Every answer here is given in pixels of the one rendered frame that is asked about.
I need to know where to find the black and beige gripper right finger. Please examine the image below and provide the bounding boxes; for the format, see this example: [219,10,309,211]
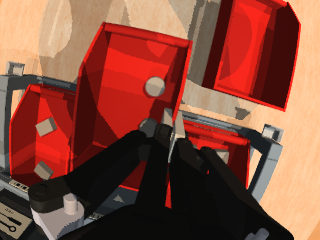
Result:
[167,111,294,240]

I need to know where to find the black case with orange latches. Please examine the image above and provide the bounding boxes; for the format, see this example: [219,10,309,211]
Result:
[0,188,49,240]

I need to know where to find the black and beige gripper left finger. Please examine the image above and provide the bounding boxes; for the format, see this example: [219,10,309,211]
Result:
[28,108,173,240]

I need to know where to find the grey round disc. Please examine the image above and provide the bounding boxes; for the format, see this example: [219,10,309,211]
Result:
[145,76,165,97]
[139,118,158,137]

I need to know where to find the grey metal shelf rack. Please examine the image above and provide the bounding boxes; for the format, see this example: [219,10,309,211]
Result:
[0,61,285,225]

